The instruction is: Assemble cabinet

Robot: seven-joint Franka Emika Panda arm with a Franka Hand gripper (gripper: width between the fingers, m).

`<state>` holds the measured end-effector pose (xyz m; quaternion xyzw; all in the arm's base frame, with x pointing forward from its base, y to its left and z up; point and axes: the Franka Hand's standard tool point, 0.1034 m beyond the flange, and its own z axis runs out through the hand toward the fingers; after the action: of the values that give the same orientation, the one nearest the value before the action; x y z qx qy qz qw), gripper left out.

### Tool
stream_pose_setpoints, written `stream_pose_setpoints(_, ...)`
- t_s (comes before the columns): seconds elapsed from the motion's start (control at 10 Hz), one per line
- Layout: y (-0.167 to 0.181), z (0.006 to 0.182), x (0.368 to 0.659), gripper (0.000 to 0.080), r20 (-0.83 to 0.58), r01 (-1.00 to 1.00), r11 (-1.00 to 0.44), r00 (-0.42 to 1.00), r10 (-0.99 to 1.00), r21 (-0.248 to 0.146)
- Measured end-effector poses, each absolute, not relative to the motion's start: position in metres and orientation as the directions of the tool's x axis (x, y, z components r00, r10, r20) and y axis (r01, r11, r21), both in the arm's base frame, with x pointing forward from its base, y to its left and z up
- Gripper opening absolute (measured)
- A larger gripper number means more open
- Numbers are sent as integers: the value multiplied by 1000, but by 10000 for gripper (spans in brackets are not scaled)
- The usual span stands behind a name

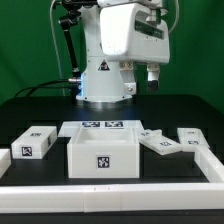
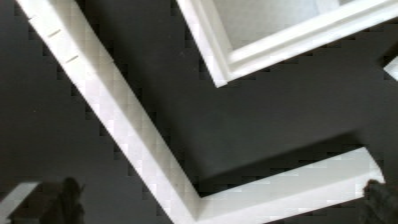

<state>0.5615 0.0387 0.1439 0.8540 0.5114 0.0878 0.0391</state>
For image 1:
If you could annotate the white cabinet door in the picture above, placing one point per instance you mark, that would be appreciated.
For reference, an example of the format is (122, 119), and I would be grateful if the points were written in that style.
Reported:
(155, 141)
(191, 138)

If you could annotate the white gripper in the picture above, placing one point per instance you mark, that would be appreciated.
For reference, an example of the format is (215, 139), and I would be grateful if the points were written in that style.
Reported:
(128, 34)

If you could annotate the white U-shaped obstacle fence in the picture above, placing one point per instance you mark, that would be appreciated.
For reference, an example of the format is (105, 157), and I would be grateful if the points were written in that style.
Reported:
(122, 197)

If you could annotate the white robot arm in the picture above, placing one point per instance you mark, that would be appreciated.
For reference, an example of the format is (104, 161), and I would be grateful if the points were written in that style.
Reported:
(101, 82)

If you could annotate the white cabinet top block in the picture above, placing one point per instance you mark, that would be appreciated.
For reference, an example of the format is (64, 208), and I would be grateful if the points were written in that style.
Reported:
(34, 143)

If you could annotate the white cabinet body box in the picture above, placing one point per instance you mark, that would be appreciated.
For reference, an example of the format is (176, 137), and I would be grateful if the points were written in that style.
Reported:
(104, 153)

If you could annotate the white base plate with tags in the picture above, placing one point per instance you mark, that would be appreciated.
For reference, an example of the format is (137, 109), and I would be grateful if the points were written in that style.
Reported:
(71, 128)

